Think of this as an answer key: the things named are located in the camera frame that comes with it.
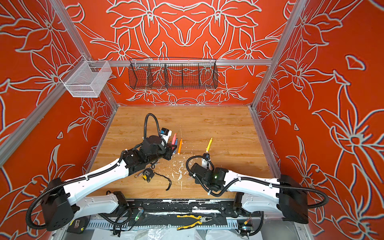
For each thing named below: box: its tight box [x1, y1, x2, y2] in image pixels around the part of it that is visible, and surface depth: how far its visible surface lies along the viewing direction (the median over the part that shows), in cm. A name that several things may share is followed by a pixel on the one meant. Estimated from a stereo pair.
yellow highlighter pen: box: [205, 137, 213, 153], surface depth 97 cm
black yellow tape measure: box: [142, 168, 172, 191], surface depth 83 cm
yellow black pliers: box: [176, 214, 213, 231], surface depth 71 cm
